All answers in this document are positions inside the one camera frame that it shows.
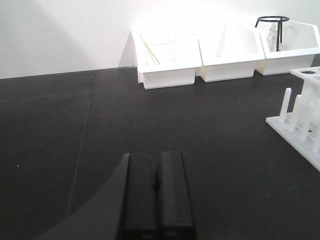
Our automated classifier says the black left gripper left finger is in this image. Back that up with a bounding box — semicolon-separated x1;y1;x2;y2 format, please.
38;153;157;240

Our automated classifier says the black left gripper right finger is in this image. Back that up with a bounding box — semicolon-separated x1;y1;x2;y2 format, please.
156;151;196;240

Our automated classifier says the white test tube rack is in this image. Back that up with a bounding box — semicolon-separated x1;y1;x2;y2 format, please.
265;66;320;170

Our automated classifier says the left white storage bin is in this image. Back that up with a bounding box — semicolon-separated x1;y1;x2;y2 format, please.
131;26;202;90

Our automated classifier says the white storage bin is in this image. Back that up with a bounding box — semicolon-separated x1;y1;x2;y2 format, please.
131;26;202;90
196;23;265;83
255;20;320;76

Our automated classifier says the glass beaker with straws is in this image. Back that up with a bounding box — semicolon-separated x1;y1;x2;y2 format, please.
140;30;176;65

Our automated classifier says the middle white storage bin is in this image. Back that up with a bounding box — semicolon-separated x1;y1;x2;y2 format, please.
196;23;265;83

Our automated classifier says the glass flask under tripod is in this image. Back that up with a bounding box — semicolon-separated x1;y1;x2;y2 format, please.
267;22;278;52

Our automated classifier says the right white storage bin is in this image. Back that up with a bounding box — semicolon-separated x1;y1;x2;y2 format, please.
255;20;320;76

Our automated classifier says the black metal tripod stand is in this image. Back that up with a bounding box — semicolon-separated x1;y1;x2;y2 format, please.
254;15;290;52

